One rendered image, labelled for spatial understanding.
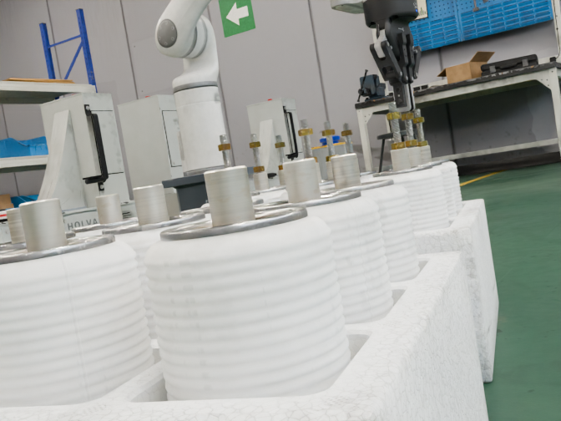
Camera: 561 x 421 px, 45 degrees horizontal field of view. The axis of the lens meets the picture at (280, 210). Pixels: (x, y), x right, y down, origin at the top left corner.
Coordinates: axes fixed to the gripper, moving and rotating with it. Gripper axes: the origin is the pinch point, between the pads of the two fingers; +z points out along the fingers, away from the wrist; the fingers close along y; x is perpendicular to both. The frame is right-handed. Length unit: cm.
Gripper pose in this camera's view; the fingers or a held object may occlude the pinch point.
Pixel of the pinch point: (403, 98)
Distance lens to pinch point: 99.0
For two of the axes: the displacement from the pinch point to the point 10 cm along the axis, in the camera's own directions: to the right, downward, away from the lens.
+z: 1.6, 9.9, 0.5
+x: -8.2, 1.0, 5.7
